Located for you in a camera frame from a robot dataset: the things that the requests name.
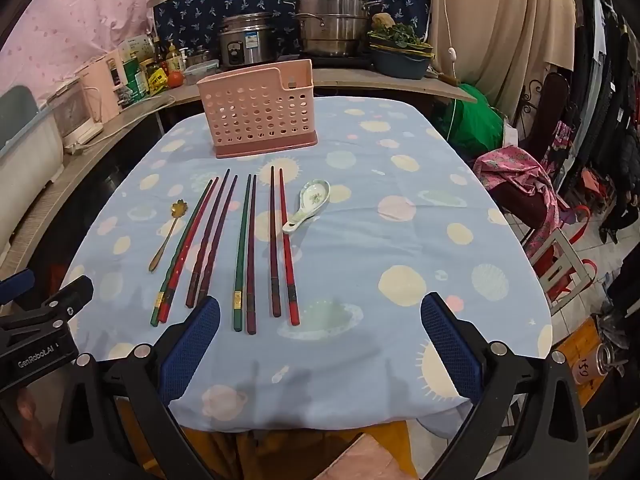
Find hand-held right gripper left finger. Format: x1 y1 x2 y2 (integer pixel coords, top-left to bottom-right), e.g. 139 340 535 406
52 295 222 480

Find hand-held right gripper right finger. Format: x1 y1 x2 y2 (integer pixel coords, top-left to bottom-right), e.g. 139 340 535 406
420 291 591 480

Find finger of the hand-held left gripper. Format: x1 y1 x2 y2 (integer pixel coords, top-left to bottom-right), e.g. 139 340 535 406
42 275 96 318
0 269 36 306

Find red chopstick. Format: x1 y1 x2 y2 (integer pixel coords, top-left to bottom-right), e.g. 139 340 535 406
278 168 301 326
158 177 221 325

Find green chopstick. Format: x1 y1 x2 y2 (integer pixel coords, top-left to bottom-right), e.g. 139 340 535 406
150 178 215 327
232 174 252 332

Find dark maroon chopstick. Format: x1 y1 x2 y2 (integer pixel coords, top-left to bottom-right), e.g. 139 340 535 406
246 175 258 336
270 165 282 318

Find pink perforated utensil holder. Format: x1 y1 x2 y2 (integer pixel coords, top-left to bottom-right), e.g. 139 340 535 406
196 59 318 160

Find purple chopstick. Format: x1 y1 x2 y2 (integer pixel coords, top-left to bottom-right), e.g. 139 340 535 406
197 175 238 306
185 169 231 309

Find blue printed tablecloth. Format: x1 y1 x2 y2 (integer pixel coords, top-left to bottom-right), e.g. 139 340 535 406
60 95 553 433

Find white storage box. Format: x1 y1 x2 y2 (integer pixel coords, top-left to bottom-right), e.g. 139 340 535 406
0 85 66 201

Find gold flower spoon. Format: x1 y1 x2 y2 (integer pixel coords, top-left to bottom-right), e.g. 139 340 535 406
148 202 187 273

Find metal can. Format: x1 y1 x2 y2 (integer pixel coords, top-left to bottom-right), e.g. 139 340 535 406
595 345 626 376

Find white glass kettle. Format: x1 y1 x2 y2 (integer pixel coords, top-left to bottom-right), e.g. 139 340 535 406
47 77 103 148

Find pink floral cloth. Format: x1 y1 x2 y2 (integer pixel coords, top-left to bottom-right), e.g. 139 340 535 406
472 145 568 261

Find white ceramic soup spoon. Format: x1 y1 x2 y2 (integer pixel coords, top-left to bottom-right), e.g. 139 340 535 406
281 179 332 234

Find pink electric kettle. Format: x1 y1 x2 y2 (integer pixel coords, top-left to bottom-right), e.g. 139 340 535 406
80 51 132 121

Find green tin can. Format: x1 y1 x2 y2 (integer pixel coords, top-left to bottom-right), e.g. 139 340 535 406
122 57 150 101

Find green plastic bag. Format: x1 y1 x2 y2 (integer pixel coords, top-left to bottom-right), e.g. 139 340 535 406
440 85 503 151

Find dark metal chair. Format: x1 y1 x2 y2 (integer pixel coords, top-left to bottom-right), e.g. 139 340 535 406
520 71 571 171

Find white carton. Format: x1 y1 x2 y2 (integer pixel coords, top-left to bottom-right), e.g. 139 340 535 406
118 36 155 63

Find glass food container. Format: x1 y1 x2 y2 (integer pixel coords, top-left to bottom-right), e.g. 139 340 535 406
183 60 220 86

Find yellow dish soap bottle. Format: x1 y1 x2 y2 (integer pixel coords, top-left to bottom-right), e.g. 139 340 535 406
165 40 185 73

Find small steel pot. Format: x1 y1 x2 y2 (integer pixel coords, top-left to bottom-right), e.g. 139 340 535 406
186 46 216 67

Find pink printed curtain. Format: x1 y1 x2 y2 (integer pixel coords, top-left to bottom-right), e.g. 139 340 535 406
0 0 181 96

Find hanging clothes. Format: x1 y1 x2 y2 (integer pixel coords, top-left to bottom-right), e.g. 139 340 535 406
565 0 640 241

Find blue plastic basin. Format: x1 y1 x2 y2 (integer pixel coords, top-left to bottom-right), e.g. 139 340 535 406
370 47 432 80

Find steel rice cooker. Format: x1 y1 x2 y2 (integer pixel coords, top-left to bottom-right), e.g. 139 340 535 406
218 12 275 72

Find navy printed cloth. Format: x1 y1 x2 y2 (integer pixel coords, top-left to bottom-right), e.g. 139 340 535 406
152 0 431 61

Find black induction cooker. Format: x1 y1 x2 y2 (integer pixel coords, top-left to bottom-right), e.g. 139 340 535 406
279 54 373 69

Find leafy green vegetables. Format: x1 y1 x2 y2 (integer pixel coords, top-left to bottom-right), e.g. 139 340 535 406
368 22 426 51

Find beige curtain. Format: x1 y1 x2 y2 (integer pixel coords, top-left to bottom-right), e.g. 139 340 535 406
430 0 576 121

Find steel steamer pot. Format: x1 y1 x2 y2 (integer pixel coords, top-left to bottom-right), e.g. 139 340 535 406
294 0 383 58

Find white power cord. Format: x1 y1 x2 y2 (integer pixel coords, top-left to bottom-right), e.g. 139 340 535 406
64 95 177 155

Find white cord with switch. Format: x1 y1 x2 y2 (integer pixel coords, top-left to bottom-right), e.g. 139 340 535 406
435 0 461 91

